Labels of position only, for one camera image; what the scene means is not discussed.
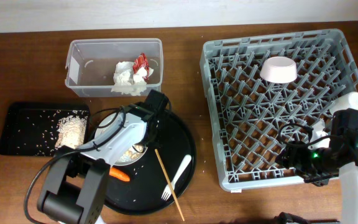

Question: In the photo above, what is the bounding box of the wrapper with red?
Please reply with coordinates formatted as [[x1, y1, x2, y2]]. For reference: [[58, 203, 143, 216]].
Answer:
[[132, 53, 153, 85]]

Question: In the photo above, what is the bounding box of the round black tray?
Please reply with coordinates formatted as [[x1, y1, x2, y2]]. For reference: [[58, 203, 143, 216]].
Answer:
[[104, 113, 197, 215]]

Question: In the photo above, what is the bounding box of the pink bowl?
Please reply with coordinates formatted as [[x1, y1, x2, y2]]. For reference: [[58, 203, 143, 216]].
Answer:
[[260, 57, 297, 84]]

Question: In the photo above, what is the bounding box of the wooden chopstick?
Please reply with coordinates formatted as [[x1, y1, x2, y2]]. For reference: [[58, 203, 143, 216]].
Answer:
[[154, 149, 185, 222]]

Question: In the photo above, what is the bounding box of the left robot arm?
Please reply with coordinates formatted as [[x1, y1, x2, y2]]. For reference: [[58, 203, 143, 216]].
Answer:
[[37, 90, 170, 224]]

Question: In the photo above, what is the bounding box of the black rectangular tray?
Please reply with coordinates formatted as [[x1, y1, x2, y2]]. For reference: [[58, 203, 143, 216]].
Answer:
[[0, 102, 90, 157]]

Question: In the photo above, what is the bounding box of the grey plate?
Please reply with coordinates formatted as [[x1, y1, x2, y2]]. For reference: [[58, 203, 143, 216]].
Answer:
[[94, 113, 148, 166]]

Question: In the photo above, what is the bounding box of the white napkin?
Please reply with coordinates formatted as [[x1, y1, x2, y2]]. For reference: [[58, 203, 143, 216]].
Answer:
[[111, 62, 147, 96]]

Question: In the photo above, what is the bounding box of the food scraps pile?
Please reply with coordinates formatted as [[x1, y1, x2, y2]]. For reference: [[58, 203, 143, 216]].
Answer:
[[122, 144, 145, 162]]

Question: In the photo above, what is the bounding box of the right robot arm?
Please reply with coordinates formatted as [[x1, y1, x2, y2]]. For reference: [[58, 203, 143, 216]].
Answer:
[[275, 108, 358, 223]]

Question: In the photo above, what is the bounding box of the grey dishwasher rack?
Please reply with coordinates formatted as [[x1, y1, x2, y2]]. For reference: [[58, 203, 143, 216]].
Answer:
[[200, 29, 358, 192]]

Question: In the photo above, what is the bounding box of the clear plastic bin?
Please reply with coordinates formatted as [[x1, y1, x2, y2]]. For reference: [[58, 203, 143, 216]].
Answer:
[[65, 38, 163, 97]]

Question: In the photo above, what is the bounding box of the white cup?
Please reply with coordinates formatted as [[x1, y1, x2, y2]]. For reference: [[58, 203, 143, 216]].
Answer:
[[329, 91, 358, 115]]

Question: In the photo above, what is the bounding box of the orange carrot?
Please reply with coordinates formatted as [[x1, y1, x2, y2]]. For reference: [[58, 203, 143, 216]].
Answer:
[[109, 167, 131, 182]]

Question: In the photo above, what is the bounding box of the rice pile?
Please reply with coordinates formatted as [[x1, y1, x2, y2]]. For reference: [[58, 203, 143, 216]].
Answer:
[[55, 115, 87, 149]]

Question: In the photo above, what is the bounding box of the white plastic fork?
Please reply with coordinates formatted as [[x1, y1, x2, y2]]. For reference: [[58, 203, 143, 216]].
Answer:
[[161, 154, 191, 201]]

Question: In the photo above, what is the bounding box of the light blue cup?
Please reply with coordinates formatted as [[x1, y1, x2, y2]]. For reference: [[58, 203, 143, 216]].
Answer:
[[308, 119, 330, 150]]

